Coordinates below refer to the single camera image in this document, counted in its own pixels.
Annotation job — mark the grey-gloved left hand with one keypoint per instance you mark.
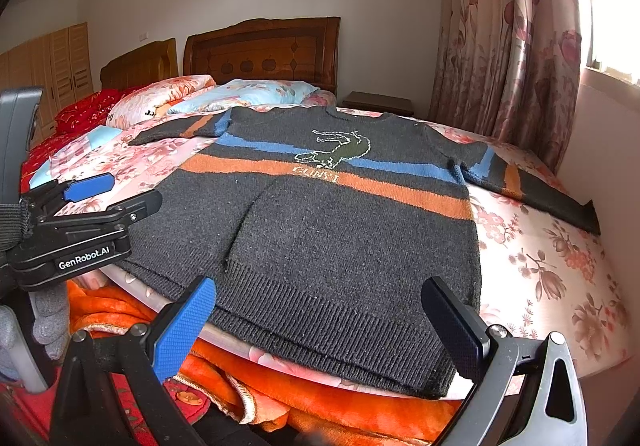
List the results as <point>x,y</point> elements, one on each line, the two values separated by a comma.
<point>34,335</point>

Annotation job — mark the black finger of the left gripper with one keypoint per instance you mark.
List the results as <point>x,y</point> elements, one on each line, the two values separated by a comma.
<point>127,212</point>

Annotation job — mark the large wooden headboard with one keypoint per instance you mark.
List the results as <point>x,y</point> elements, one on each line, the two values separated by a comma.
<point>297,49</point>

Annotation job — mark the dark wooden nightstand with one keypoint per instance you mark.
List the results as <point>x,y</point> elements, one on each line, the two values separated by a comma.
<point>379,103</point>

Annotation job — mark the light blue floral quilt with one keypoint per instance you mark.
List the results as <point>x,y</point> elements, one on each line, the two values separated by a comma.
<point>246,93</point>

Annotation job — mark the pink floral pillow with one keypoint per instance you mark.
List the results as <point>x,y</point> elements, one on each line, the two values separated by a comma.
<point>142,104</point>

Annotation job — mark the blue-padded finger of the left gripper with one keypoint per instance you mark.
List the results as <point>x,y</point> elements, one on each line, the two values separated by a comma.
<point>55,193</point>

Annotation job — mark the dark grey striped knit sweater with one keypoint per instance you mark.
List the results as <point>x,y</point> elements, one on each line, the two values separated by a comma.
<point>319,229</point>

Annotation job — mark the wooden louvered wardrobe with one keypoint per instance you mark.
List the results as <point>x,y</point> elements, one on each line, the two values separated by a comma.
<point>59,62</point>

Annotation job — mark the small wooden headboard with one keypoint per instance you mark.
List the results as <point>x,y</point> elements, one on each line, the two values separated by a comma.
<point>148,64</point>

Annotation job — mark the pink floral curtain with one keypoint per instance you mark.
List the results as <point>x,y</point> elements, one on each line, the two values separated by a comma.
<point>510,69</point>

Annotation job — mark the red patterned bedding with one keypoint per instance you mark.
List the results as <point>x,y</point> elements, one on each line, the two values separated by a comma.
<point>70,123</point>

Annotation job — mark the orange fleece blanket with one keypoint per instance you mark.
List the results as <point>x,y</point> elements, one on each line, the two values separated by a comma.
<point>256,394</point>

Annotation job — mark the bright window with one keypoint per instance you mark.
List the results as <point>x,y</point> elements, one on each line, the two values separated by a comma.
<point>614,38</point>

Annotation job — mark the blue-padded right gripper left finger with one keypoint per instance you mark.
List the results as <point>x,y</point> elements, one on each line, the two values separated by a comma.
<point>178,325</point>

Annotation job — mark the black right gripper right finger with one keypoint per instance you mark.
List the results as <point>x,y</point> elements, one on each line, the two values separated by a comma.
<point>461,330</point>

